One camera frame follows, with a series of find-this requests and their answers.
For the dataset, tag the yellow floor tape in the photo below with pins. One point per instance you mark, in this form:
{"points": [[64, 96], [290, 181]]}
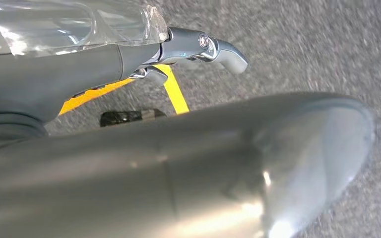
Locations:
{"points": [[175, 95]]}

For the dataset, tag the clear plastic film wrap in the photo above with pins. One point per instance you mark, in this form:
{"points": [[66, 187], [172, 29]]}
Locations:
{"points": [[62, 26]]}

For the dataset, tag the black robot left foot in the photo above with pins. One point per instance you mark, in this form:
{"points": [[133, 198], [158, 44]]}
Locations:
{"points": [[128, 116]]}

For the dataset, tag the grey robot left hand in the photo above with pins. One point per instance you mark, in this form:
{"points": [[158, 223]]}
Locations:
{"points": [[177, 170]]}

